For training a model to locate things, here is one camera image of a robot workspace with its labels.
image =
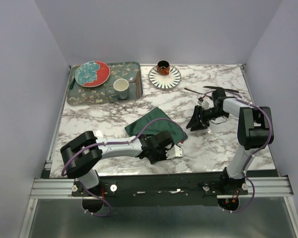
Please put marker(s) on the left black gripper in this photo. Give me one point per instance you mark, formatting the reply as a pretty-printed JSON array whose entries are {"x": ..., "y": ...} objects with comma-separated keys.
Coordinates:
[{"x": 153, "y": 161}]

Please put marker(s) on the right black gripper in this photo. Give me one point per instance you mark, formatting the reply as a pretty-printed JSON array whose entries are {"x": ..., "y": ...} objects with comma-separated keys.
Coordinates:
[{"x": 195, "y": 118}]

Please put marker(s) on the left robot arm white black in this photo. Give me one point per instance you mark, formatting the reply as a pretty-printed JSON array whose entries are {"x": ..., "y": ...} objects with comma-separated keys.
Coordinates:
[{"x": 82, "y": 153}]

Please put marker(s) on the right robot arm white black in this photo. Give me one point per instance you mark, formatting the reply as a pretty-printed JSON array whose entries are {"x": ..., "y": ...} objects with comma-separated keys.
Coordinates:
[{"x": 254, "y": 131}]

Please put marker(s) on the black spoon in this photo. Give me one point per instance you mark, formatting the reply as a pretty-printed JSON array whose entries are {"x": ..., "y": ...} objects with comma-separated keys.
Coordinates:
[{"x": 190, "y": 90}]

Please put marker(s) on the black knife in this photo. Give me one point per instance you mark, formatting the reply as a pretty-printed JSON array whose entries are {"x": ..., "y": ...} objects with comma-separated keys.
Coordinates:
[{"x": 228, "y": 90}]

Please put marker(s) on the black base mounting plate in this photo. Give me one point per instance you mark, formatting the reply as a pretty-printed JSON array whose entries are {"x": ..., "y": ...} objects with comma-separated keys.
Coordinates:
[{"x": 169, "y": 189}]

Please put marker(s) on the white striped saucer plate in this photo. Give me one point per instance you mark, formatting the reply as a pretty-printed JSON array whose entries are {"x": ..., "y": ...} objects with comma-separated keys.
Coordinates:
[{"x": 165, "y": 82}]

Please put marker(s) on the brown glazed cup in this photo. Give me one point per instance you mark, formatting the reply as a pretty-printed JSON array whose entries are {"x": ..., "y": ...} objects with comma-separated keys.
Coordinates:
[{"x": 163, "y": 67}]

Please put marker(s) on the silver spoon on tray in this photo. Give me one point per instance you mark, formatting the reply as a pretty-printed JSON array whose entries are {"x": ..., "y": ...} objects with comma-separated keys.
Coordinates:
[{"x": 132, "y": 79}]

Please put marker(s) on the floral teal serving tray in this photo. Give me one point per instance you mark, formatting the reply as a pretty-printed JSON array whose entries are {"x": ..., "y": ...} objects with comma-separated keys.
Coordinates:
[{"x": 104, "y": 93}]

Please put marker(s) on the red and teal plate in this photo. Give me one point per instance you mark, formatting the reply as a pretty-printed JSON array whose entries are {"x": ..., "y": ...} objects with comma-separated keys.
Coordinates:
[{"x": 92, "y": 74}]

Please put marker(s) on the cream mug with teal handle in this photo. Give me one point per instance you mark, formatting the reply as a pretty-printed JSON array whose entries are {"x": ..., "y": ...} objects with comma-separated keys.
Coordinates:
[{"x": 121, "y": 87}]

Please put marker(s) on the aluminium frame rail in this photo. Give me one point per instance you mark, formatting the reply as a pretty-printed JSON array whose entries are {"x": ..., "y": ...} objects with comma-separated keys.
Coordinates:
[{"x": 62, "y": 189}]

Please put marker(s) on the green handled utensil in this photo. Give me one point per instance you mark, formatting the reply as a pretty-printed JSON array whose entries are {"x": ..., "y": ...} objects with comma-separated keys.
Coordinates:
[{"x": 72, "y": 84}]

